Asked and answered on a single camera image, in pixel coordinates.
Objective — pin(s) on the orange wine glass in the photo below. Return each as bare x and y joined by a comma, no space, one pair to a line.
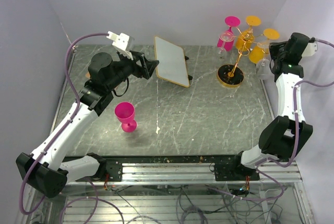
256,54
246,38

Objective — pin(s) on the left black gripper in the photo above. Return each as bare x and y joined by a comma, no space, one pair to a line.
148,66

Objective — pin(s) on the pink wine glass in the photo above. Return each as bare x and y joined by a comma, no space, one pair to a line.
231,22
125,113

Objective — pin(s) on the clear wine glass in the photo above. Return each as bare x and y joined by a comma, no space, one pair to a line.
225,43
262,67

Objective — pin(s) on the back orange wine glass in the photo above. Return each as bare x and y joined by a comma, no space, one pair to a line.
246,38

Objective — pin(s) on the right orange wine glass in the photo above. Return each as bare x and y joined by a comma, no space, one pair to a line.
256,54

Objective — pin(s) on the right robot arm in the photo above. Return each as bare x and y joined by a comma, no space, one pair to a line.
286,135

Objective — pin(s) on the aluminium mounting rail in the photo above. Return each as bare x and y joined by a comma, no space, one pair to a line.
196,173

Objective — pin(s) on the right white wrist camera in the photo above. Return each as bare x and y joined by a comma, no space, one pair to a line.
311,48

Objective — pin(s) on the gold wine glass rack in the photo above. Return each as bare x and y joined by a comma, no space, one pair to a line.
231,75

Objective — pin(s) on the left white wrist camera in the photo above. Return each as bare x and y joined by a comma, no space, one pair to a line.
122,43

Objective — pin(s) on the white board yellow rim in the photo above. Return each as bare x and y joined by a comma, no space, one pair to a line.
172,62

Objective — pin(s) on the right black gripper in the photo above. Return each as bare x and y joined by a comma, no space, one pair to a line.
273,49

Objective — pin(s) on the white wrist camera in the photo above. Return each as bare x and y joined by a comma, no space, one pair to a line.
311,48
122,43

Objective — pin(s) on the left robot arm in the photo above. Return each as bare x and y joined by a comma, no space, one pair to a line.
44,169

